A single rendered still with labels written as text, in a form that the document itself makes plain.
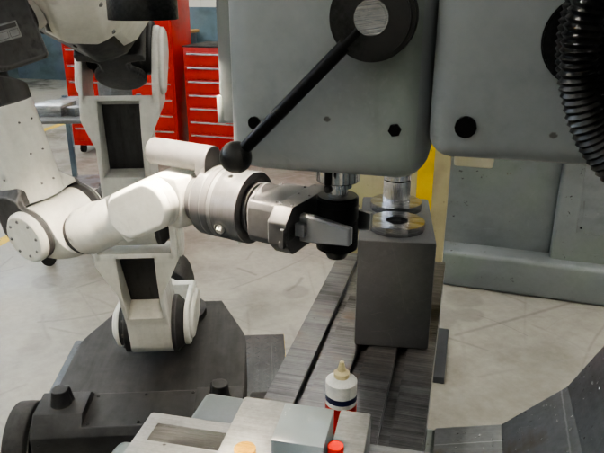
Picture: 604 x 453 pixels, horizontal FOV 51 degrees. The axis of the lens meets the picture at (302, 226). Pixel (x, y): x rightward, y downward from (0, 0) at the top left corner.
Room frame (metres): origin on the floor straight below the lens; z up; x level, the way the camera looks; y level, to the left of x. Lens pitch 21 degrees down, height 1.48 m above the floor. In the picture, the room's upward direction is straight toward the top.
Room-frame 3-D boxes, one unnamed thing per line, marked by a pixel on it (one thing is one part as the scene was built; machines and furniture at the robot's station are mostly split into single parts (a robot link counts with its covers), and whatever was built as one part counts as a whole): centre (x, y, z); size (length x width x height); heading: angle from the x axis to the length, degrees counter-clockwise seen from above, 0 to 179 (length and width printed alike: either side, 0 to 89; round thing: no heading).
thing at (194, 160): (0.77, 0.14, 1.24); 0.11 x 0.11 x 0.11; 60
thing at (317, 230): (0.64, -0.02, 1.23); 0.06 x 0.02 x 0.03; 60
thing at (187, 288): (1.46, 0.38, 0.68); 0.21 x 0.20 x 0.13; 4
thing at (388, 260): (1.00, -0.16, 1.03); 0.22 x 0.12 x 0.20; 173
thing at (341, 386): (0.68, -0.05, 0.98); 0.04 x 0.04 x 0.11
